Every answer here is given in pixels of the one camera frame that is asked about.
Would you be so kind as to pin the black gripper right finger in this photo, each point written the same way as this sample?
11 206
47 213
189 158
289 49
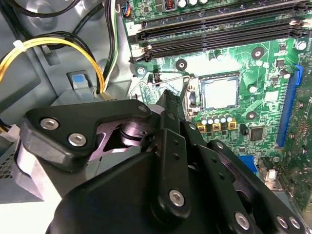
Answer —
207 156

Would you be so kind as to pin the silver CPU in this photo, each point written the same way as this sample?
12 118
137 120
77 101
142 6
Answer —
220 93

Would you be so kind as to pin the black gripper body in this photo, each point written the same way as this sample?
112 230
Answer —
109 202

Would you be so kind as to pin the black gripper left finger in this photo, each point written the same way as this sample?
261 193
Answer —
73 117

